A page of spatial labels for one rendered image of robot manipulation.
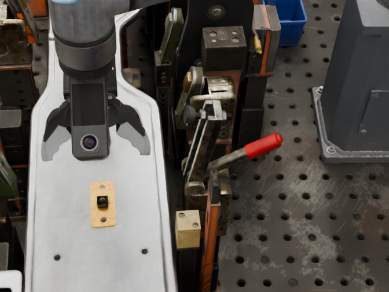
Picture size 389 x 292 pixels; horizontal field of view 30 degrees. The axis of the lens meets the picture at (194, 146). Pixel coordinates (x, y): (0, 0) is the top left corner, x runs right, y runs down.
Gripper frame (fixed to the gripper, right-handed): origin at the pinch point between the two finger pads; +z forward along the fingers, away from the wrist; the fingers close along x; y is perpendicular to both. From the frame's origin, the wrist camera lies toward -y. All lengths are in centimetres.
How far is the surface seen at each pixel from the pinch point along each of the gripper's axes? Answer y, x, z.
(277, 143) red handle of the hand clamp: -1.0, -25.9, -3.2
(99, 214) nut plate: -1.8, 0.5, 11.0
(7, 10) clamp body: 41.6, 16.1, 6.9
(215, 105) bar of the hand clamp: 0.8, -16.6, -10.2
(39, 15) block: 76, 15, 39
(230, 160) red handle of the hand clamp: -0.6, -19.4, 0.8
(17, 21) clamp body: 38.4, 14.1, 6.9
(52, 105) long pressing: 21.5, 8.0, 11.2
